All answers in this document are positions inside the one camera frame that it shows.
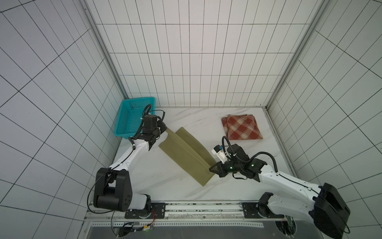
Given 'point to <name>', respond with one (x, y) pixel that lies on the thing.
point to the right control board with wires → (288, 227)
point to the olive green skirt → (182, 148)
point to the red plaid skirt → (241, 127)
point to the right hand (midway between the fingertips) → (209, 166)
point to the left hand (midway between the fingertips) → (163, 125)
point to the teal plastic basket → (129, 114)
